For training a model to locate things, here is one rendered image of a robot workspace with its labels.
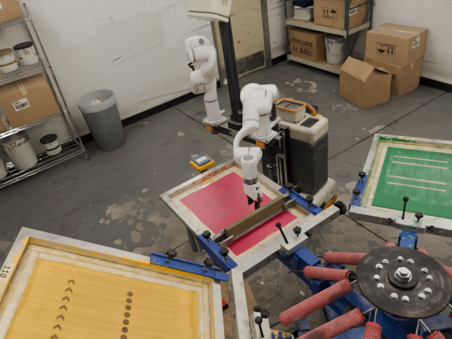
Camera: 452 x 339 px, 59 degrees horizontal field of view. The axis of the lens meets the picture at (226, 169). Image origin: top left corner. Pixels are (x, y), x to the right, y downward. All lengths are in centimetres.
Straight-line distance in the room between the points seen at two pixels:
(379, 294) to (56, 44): 451
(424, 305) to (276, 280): 184
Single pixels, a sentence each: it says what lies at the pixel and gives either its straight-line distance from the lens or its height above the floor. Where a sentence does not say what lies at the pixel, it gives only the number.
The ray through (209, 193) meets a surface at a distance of 245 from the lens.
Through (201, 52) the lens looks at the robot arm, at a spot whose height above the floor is 168.
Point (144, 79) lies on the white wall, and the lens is 563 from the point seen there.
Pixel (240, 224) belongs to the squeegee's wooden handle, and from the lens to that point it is 206.
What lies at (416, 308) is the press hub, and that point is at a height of 131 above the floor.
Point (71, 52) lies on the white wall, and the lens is 526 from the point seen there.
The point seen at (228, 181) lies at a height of 95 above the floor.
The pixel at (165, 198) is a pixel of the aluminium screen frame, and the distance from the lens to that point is 245.
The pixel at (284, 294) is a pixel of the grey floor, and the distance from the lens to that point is 307.
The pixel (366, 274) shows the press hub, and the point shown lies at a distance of 150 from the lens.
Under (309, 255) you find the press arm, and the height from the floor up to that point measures 104.
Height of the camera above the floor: 245
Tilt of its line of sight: 35 degrees down
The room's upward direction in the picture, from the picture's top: 10 degrees counter-clockwise
